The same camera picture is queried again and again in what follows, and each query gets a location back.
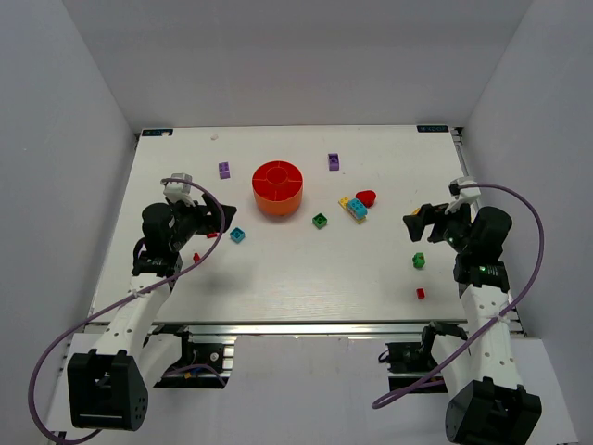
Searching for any green lego piece right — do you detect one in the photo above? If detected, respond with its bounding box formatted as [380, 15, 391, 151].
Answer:
[412, 252, 425, 269]

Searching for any orange round divided container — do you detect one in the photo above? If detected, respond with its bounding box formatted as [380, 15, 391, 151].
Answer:
[252, 160, 304, 217]

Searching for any yellow lego plate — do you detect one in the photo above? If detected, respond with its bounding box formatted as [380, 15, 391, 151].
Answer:
[338, 197, 367, 223]

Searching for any left corner label sticker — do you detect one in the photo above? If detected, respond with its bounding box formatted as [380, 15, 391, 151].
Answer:
[141, 129, 173, 137]

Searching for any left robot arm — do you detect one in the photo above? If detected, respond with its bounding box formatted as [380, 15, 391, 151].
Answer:
[67, 192, 237, 431]

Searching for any red rounded lego piece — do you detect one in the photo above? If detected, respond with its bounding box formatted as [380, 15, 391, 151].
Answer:
[355, 190, 376, 209]

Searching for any small blue lego brick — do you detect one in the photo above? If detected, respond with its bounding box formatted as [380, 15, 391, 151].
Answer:
[230, 227, 246, 243]

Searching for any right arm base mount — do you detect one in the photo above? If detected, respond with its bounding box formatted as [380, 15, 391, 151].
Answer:
[378, 322, 467, 391]

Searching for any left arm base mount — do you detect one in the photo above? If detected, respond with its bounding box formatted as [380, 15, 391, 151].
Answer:
[144, 325, 234, 389]

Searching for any purple lego brick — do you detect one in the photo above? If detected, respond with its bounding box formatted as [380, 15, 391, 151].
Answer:
[328, 153, 340, 172]
[219, 162, 231, 180]

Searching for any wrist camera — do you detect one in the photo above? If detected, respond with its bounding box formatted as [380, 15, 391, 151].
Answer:
[446, 176, 481, 214]
[161, 173, 195, 207]

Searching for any right corner label sticker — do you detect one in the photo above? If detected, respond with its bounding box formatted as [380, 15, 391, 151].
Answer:
[416, 125, 449, 134]

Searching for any light blue lego brick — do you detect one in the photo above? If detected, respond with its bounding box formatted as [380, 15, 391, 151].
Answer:
[347, 198, 368, 220]

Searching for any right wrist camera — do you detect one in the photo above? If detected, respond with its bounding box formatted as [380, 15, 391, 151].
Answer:
[446, 176, 481, 214]

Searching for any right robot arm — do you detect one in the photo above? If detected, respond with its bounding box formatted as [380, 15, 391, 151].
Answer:
[403, 204, 542, 444]

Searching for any green square lego brick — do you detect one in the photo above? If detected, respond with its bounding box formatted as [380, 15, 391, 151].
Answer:
[312, 213, 328, 229]

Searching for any corner label sticker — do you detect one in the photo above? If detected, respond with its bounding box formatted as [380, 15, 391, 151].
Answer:
[416, 125, 449, 134]
[141, 129, 173, 137]

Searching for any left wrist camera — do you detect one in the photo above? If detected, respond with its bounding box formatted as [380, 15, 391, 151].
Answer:
[161, 173, 195, 207]

